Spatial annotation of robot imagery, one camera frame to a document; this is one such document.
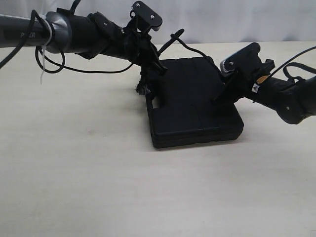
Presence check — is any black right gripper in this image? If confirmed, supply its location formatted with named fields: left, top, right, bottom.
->
left=212, top=59, right=276, bottom=105

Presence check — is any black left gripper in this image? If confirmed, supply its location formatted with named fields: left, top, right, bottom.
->
left=88, top=12, right=167, bottom=99

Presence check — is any black braided rope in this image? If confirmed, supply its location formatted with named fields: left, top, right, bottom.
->
left=134, top=29, right=225, bottom=96

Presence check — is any black plastic carrying case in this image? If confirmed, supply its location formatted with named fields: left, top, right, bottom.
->
left=145, top=57, right=244, bottom=149

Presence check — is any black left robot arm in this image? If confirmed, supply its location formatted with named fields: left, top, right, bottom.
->
left=0, top=0, right=167, bottom=75

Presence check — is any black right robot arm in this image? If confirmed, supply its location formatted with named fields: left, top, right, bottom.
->
left=213, top=59, right=316, bottom=124

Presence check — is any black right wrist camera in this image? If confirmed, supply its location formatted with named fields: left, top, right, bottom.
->
left=220, top=42, right=262, bottom=76

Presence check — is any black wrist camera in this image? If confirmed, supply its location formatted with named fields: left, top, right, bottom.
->
left=130, top=0, right=163, bottom=33
left=220, top=42, right=262, bottom=76

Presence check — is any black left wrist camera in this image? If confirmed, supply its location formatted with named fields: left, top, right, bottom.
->
left=130, top=0, right=163, bottom=33

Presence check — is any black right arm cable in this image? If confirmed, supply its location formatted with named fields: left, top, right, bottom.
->
left=270, top=44, right=316, bottom=83

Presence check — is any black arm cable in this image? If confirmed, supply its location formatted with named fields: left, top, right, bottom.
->
left=270, top=44, right=316, bottom=83
left=0, top=9, right=139, bottom=75

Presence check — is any white cable tie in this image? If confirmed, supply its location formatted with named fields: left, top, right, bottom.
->
left=39, top=14, right=52, bottom=84

